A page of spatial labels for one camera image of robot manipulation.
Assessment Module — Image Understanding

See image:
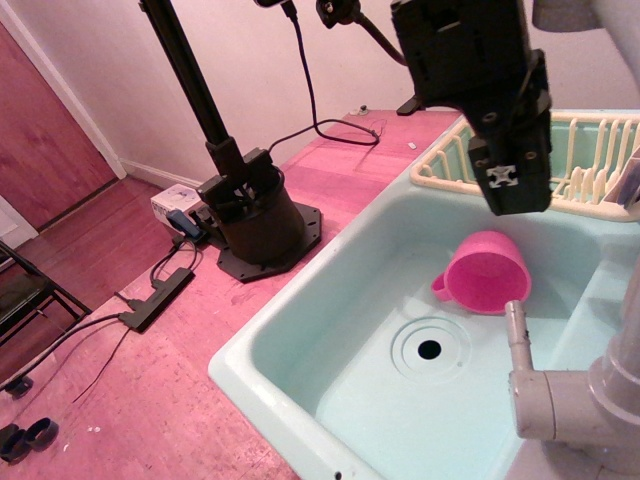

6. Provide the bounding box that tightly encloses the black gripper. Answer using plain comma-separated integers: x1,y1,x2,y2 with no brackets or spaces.
391,1,552,216

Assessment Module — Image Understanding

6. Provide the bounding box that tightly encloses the pink plastic cup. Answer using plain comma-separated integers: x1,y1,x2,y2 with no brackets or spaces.
431,230,532,315

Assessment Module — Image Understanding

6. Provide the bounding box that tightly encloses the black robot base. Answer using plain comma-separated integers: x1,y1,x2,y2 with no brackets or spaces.
190,139,322,283

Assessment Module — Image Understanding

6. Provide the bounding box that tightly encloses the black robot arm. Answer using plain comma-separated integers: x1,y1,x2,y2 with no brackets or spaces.
141,1,552,216

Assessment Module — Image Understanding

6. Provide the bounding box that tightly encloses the cream dish drying rack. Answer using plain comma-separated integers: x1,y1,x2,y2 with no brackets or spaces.
410,110,639,222

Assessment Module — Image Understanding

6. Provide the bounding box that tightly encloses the mint green toy sink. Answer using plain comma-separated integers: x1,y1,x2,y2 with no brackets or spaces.
209,111,639,479

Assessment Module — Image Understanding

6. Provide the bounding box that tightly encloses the grey toy faucet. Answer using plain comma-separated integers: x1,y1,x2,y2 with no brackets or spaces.
503,0,640,480

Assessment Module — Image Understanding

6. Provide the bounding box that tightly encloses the white cardboard box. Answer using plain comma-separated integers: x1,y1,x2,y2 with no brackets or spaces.
150,184,204,232

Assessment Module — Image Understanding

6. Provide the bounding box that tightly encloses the blue adapter plug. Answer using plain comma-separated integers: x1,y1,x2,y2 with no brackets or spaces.
166,209,204,241

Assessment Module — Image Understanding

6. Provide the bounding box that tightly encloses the black usb hub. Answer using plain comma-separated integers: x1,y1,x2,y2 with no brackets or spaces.
118,267,195,334

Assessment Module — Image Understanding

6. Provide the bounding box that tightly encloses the wooden door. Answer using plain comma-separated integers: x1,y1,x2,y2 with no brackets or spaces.
1,28,117,231

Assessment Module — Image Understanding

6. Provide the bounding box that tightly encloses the black cable on table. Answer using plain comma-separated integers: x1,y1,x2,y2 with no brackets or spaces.
267,0,389,154

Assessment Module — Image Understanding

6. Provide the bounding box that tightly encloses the black camera stand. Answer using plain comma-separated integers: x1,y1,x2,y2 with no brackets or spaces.
315,0,426,117

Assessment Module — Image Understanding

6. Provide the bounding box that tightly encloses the thin black wire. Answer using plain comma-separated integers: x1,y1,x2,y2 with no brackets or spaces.
72,329,132,404

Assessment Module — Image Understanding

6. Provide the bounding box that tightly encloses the thick grey cable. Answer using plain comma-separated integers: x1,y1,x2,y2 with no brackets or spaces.
0,312,126,389

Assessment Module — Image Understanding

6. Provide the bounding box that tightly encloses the black ring right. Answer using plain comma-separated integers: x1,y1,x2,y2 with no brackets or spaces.
23,417,60,451

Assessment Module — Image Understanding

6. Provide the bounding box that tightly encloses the black ring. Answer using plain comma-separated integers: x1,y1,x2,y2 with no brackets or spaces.
23,417,60,451
0,423,29,464

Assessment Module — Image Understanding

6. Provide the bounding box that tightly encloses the black ring left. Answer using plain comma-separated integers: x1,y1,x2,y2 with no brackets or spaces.
0,423,29,464

